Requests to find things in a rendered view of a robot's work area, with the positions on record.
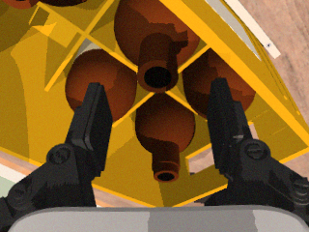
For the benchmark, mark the yellow wooden crate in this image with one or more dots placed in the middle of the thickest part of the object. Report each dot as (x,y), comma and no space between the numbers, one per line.
(35,114)

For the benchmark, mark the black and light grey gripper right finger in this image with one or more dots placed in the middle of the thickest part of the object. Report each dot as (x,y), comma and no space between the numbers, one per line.
(254,177)

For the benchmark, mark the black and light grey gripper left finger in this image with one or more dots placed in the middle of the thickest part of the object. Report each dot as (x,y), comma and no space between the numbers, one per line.
(82,156)

